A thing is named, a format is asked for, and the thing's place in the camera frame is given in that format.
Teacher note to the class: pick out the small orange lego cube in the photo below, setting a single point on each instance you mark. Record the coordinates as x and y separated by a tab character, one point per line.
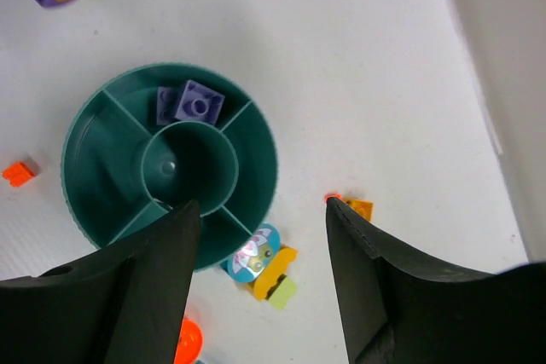
20	172

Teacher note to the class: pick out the amber transparent lego brick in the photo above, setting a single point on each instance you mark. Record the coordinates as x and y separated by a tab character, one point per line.
362	207

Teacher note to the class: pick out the teal round divided container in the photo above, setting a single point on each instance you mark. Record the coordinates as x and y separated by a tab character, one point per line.
123	166

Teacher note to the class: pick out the tiny orange lego stud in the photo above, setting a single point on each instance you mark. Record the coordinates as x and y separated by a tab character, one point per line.
333	196

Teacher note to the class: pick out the lime green small lego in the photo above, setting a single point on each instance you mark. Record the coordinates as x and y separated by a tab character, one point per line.
282	292

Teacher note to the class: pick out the yellow lego piece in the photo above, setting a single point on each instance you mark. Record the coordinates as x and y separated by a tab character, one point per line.
271	275

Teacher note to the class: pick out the blue printed oval lego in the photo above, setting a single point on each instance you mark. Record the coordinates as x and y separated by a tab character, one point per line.
250	261

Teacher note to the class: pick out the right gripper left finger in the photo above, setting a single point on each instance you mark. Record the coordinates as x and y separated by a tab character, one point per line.
122	304

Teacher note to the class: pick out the light purple small lego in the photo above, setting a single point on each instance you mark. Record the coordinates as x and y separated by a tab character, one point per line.
190	102

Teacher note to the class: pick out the orange round lego piece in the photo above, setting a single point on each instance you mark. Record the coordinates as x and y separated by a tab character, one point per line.
190	343

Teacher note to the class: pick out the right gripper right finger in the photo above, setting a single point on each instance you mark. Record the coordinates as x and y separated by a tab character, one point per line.
400	305

